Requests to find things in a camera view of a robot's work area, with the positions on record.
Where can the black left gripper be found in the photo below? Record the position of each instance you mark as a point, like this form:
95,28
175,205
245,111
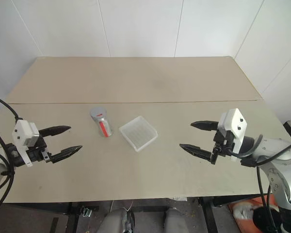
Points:
37,155

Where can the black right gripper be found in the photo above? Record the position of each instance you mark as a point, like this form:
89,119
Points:
224,143

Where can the grey and red can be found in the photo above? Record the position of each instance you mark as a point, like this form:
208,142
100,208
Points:
104,127

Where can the white cloth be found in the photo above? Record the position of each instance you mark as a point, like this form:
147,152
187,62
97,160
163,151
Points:
245,210

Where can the black metal table frame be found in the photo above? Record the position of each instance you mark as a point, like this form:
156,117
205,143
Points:
208,213

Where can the orange object on floor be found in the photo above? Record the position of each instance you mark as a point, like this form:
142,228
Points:
235,222

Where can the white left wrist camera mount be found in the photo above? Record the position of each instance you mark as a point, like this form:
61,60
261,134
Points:
21,129

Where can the small metal clamp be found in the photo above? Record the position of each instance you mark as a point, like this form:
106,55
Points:
88,211

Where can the translucent white square container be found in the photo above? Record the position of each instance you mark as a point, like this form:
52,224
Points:
138,133

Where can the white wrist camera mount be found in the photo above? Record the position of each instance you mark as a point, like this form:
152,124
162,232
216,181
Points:
21,129
235,121

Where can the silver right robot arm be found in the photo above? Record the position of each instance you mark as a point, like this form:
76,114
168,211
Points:
285,184

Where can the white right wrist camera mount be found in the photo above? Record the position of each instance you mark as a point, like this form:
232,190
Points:
235,121

